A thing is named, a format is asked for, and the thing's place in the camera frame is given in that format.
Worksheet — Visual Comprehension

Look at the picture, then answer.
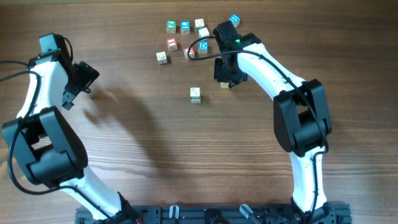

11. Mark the yellow sided picture block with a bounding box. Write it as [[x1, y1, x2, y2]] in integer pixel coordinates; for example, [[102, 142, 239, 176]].
[[220, 82, 229, 88]]

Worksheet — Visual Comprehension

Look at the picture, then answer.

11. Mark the white block teal side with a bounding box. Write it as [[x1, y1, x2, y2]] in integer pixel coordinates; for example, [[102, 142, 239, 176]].
[[190, 87, 201, 100]]

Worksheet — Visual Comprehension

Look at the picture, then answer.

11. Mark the wooden W block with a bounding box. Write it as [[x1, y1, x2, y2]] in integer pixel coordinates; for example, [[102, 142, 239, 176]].
[[191, 98, 201, 104]]

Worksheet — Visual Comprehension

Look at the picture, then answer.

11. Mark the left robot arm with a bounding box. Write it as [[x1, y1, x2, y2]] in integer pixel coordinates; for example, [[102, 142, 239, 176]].
[[1, 33, 141, 223]]

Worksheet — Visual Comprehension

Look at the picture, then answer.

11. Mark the blue D block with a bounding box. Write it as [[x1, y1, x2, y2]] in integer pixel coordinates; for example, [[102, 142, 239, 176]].
[[198, 41, 208, 54]]

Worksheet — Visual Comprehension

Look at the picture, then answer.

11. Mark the red A block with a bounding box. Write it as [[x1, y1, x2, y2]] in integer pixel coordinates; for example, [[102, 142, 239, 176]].
[[183, 47, 195, 60]]

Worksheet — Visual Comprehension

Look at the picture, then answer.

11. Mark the blue block far right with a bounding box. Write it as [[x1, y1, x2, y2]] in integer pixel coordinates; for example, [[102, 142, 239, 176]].
[[229, 14, 241, 27]]

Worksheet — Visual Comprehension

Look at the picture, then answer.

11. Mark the plain block green side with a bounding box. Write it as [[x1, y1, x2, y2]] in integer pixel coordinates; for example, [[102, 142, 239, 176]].
[[195, 19, 205, 32]]

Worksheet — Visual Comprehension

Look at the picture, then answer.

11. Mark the blue top block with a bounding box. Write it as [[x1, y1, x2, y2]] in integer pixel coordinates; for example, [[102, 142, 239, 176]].
[[180, 21, 190, 34]]

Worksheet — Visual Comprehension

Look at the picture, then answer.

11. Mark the red top block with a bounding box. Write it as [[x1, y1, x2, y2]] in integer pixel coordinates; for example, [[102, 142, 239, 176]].
[[166, 38, 178, 52]]

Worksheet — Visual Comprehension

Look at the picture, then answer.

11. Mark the plain block red side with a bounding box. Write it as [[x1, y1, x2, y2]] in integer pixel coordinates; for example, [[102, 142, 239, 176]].
[[156, 51, 168, 65]]

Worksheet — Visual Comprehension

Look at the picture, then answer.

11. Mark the green N block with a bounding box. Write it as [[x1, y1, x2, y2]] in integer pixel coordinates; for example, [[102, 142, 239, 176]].
[[166, 20, 177, 34]]

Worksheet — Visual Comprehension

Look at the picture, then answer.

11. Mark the right camera cable black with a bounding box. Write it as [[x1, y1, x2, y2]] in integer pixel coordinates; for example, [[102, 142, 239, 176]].
[[187, 35, 330, 224]]

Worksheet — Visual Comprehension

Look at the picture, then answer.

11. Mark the camera cable black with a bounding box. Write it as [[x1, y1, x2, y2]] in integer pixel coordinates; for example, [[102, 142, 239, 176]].
[[1, 69, 121, 223], [187, 35, 330, 224]]

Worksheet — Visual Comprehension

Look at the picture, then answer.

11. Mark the left camera cable black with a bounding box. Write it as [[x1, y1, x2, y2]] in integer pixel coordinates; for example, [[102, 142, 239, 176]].
[[1, 69, 121, 223]]

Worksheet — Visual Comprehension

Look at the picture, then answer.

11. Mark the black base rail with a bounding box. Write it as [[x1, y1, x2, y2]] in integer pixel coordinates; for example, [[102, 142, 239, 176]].
[[75, 203, 353, 224]]

